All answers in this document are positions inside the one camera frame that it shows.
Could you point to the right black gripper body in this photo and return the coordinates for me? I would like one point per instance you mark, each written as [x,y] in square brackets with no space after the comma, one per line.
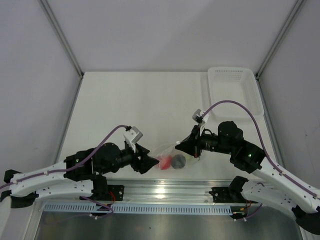
[205,142]

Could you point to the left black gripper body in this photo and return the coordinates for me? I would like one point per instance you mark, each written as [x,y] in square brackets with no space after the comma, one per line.
[127,157]

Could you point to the black round food item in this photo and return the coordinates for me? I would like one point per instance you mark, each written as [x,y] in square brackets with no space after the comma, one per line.
[178,161]

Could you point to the red tomato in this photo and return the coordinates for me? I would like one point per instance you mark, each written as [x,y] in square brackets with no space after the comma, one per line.
[164,162]

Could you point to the clear zip top bag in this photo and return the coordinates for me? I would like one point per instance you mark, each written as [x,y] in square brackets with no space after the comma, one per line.
[167,149]

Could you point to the white daikon radish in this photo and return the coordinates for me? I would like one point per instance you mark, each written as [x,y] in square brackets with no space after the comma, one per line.
[191,160]

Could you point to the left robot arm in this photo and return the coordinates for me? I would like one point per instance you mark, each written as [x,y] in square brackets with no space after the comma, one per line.
[80,176]

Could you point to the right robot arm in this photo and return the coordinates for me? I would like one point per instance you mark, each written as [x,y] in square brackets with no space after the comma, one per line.
[291,196]

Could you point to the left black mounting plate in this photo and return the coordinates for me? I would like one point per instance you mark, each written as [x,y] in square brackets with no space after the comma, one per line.
[115,193]

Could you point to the black mounting plate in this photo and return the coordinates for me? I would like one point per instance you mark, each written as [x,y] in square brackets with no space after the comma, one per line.
[115,193]
[222,195]

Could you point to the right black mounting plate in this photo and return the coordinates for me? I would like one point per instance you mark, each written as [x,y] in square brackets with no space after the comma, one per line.
[222,195]

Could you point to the white plastic basket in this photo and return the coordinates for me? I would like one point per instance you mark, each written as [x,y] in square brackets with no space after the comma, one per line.
[235,84]

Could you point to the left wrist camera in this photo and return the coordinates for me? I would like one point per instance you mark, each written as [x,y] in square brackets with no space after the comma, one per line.
[131,136]

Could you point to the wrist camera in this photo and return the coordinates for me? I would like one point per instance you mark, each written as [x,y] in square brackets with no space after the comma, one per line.
[200,117]
[131,136]

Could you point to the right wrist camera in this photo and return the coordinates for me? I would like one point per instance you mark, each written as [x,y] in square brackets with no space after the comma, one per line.
[200,117]

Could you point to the white slotted cable duct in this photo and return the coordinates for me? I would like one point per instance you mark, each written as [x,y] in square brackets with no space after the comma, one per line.
[130,208]

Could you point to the left aluminium frame post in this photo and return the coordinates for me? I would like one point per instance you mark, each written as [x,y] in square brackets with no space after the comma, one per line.
[52,19]

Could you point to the aluminium frame post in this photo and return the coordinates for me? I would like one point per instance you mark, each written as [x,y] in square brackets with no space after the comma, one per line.
[52,19]
[280,36]

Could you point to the right aluminium frame post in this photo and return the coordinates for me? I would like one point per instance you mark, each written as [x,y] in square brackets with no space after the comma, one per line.
[280,36]

